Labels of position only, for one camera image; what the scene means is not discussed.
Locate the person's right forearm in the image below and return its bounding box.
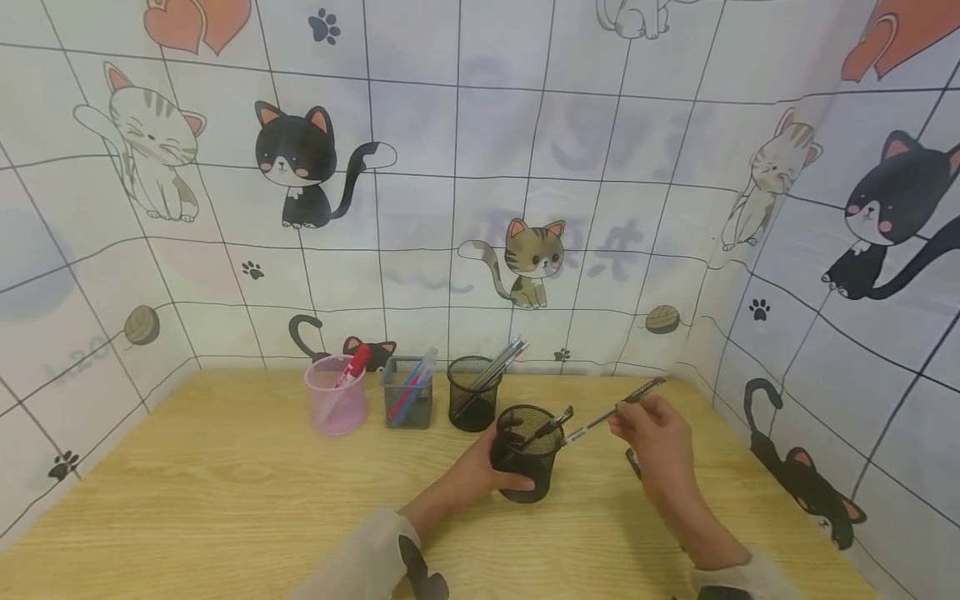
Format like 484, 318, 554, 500
649, 477, 810, 600

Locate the short black mesh pen cup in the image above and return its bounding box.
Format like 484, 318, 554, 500
490, 404, 565, 504

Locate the pink translucent cup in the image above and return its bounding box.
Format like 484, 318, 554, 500
303, 354, 368, 437

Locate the grey square mesh pen holder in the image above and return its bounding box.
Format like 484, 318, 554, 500
380, 356, 435, 431

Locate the person's left forearm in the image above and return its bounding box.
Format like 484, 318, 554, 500
288, 487, 456, 600

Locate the red pen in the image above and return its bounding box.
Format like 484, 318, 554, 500
387, 379, 421, 424

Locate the person's left hand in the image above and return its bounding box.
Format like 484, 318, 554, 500
441, 420, 538, 516

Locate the person's right hand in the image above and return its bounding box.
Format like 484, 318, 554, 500
607, 393, 696, 503

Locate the tall black mesh pen cup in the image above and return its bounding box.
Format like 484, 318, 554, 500
447, 356, 503, 433

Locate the black pen with clear barrel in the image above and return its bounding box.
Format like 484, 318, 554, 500
558, 377, 668, 448

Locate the grey pen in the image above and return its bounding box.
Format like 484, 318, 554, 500
458, 340, 531, 416
454, 335, 524, 418

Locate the red marker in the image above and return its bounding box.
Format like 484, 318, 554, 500
334, 343, 373, 391

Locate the black pen with clip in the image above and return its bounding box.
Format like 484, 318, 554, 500
517, 406, 576, 453

